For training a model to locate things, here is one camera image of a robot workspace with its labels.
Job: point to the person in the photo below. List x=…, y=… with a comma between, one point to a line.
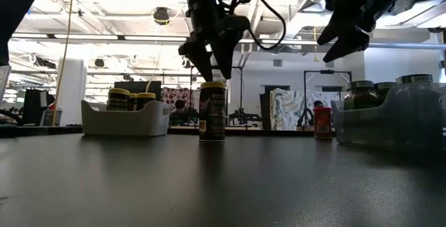
x=180, y=105
x=318, y=104

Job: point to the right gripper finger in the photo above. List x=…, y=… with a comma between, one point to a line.
x=334, y=28
x=352, y=42

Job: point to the yellow-lid dark spice jar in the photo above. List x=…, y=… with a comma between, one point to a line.
x=146, y=101
x=118, y=101
x=133, y=101
x=212, y=115

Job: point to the ceiling light strip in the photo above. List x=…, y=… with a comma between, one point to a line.
x=153, y=38

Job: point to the red white patterned cloth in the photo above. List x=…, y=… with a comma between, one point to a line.
x=170, y=94

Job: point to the black monitor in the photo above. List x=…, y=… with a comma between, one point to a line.
x=139, y=86

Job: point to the blue white patterned cloth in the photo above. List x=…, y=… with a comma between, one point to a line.
x=289, y=108

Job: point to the smoky translucent plastic bin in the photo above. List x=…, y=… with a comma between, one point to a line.
x=366, y=129

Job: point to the black ceiling dome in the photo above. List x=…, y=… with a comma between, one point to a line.
x=161, y=15
x=99, y=62

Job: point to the white pillar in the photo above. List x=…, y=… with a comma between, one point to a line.
x=75, y=91

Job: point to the white plastic bin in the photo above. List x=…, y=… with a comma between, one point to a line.
x=122, y=124

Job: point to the black tripod equipment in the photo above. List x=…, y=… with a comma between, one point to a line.
x=244, y=117

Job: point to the black box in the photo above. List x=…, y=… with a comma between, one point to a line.
x=33, y=108

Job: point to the red smoked paprika tin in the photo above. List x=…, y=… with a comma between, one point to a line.
x=323, y=122

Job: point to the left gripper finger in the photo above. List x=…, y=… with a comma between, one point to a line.
x=200, y=54
x=230, y=35

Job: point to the small framed sign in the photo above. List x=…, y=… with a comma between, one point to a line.
x=48, y=118

